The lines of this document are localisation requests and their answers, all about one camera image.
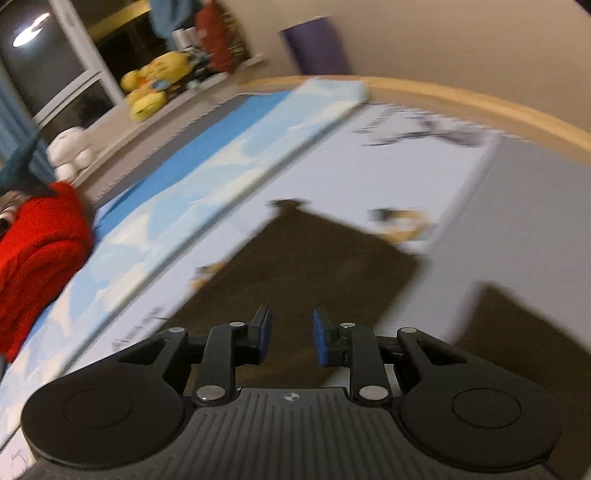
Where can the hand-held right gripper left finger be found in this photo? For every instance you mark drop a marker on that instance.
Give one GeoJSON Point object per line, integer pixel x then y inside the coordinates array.
{"type": "Point", "coordinates": [264, 332]}

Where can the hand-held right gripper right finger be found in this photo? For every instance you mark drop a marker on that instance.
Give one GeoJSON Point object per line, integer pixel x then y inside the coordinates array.
{"type": "Point", "coordinates": [322, 339]}

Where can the dark olive pants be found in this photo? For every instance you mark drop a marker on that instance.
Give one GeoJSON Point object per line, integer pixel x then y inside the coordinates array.
{"type": "Point", "coordinates": [295, 263]}

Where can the blue cloud print mat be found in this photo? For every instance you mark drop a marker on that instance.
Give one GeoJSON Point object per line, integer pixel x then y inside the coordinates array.
{"type": "Point", "coordinates": [184, 184]}

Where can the white animal print mat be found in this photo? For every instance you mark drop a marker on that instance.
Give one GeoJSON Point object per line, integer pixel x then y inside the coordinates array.
{"type": "Point", "coordinates": [415, 184]}

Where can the red knit blanket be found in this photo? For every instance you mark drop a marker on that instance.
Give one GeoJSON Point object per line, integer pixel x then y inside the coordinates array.
{"type": "Point", "coordinates": [41, 249]}

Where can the white plush toy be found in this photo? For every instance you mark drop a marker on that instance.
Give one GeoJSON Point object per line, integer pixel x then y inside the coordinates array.
{"type": "Point", "coordinates": [69, 150]}

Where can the yellow plush toy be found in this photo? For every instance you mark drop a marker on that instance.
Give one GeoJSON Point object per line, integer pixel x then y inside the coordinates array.
{"type": "Point", "coordinates": [152, 78]}

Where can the teal cloth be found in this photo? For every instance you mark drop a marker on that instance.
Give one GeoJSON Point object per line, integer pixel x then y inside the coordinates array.
{"type": "Point", "coordinates": [18, 161]}

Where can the blue curtain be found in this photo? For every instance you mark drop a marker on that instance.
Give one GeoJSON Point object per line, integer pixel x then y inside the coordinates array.
{"type": "Point", "coordinates": [14, 124]}
{"type": "Point", "coordinates": [173, 16]}

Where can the white framed window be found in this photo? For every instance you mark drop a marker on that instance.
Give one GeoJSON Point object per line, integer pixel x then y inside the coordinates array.
{"type": "Point", "coordinates": [60, 60]}

